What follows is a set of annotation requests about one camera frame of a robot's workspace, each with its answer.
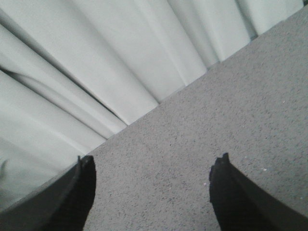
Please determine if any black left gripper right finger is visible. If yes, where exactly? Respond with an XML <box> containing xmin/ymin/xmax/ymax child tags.
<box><xmin>209</xmin><ymin>153</ymin><xmax>308</xmax><ymax>231</ymax></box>

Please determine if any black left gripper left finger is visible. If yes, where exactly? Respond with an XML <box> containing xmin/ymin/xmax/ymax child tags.
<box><xmin>0</xmin><ymin>155</ymin><xmax>96</xmax><ymax>231</ymax></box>

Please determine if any white pleated curtain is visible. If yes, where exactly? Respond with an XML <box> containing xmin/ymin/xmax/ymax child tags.
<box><xmin>0</xmin><ymin>0</ymin><xmax>304</xmax><ymax>211</ymax></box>

